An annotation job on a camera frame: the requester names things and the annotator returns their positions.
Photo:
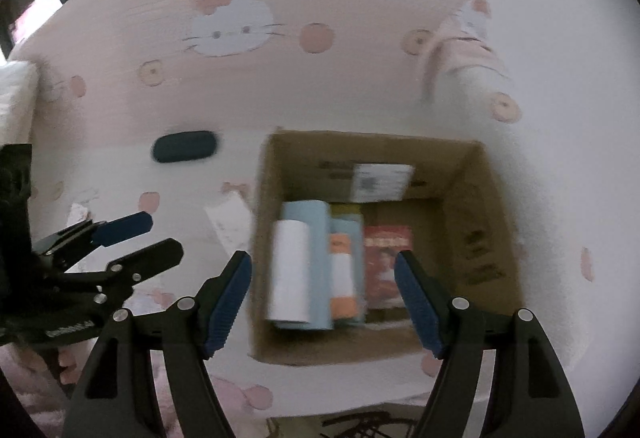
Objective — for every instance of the light blue roll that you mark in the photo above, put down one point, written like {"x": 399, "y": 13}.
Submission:
{"x": 317, "y": 228}

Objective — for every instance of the white quilt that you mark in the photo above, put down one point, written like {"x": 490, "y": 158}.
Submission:
{"x": 15, "y": 98}

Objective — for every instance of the light blue packet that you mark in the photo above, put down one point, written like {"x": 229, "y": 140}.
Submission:
{"x": 356, "y": 238}

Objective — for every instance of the dark glasses case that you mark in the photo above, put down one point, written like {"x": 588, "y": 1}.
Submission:
{"x": 182, "y": 146}

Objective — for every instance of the pink fluffy cloth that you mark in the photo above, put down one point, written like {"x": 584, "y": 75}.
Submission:
{"x": 30, "y": 383}

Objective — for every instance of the brown cardboard box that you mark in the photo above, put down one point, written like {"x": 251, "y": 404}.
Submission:
{"x": 470, "y": 218}

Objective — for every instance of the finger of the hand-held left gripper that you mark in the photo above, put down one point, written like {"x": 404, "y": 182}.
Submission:
{"x": 155, "y": 255}
{"x": 125, "y": 225}

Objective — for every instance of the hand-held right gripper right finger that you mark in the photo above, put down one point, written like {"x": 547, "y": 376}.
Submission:
{"x": 417, "y": 303}

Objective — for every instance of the black line pattern rug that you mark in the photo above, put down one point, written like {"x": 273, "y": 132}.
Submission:
{"x": 350, "y": 425}

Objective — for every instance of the orange and white packet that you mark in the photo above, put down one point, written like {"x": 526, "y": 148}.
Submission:
{"x": 342, "y": 278}

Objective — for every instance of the white flower print notepad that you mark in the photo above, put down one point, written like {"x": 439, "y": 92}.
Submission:
{"x": 230, "y": 225}

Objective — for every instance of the cat print pink blanket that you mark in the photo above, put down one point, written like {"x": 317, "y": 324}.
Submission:
{"x": 350, "y": 83}

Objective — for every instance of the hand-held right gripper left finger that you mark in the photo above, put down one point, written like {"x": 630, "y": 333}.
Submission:
{"x": 227, "y": 303}

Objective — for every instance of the white paper roll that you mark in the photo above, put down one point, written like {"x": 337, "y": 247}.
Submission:
{"x": 287, "y": 268}

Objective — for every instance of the red packet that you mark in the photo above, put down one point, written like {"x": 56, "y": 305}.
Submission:
{"x": 385, "y": 268}

